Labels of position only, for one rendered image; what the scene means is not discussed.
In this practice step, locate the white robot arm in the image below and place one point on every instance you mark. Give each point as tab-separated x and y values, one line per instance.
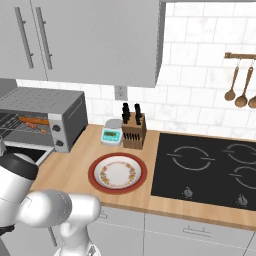
43	208

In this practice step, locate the grey toaster oven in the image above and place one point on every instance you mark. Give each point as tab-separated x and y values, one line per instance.
68	113

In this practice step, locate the black toaster oven knob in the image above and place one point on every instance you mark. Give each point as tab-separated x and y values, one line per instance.
56	127
59	143

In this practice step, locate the toaster oven glass door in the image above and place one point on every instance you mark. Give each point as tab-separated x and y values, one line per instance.
41	154

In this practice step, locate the red kebab skewer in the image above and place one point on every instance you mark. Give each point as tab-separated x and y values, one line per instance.
36	127

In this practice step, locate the orange baguette bread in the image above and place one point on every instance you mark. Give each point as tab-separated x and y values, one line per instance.
33	120

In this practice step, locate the wooden knife block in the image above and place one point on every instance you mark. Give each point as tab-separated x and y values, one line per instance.
134	135

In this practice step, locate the white and teal kitchen scale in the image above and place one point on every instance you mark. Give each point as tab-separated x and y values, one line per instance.
111	135

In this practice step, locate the red rimmed patterned plate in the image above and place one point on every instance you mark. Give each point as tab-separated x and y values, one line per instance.
117	173

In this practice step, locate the black hob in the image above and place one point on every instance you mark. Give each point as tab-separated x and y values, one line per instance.
166	173

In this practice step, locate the grey hob knob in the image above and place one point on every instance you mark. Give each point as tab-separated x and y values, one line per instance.
187	192
242	200

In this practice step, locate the grey drawer front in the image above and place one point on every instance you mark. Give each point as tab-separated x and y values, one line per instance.
123	230
160	230

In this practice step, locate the wooden hanging spoon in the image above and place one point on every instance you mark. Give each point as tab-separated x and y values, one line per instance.
253	102
230	94
241	100

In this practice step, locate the grey wall socket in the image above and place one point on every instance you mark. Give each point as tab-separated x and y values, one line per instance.
121	93

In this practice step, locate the grey wall cupboard door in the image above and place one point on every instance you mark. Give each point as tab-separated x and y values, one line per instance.
13	40
106	40

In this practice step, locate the wooden wall rail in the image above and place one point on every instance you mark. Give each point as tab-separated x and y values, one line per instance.
241	56

